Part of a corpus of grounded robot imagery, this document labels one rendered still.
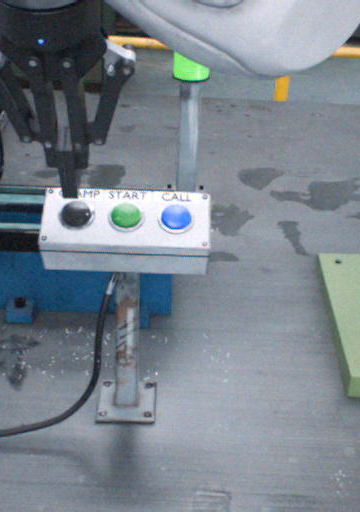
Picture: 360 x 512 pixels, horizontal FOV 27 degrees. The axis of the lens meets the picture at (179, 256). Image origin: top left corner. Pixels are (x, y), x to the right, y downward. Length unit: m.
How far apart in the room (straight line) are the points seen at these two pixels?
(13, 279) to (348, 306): 0.47
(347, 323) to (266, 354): 0.12
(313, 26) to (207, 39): 0.05
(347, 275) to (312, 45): 0.83
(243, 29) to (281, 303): 0.82
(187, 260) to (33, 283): 0.36
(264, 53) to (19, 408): 0.67
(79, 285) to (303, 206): 0.51
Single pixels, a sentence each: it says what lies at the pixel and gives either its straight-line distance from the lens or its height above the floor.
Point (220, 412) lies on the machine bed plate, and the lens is 0.92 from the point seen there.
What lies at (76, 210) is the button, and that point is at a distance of 0.76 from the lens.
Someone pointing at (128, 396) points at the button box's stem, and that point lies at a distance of 0.91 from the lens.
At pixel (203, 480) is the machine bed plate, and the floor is 0.80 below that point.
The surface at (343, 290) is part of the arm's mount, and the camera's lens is 1.12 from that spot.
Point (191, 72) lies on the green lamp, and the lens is 1.27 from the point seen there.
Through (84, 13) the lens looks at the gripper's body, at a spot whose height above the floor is 1.30.
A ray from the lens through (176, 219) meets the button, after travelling 0.75.
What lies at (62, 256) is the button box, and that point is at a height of 1.03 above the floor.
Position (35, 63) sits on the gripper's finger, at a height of 1.25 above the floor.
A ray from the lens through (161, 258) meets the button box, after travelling 0.76.
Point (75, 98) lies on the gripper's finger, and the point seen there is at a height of 1.22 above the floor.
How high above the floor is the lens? 1.42
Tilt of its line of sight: 31 degrees down
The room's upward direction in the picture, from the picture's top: 3 degrees clockwise
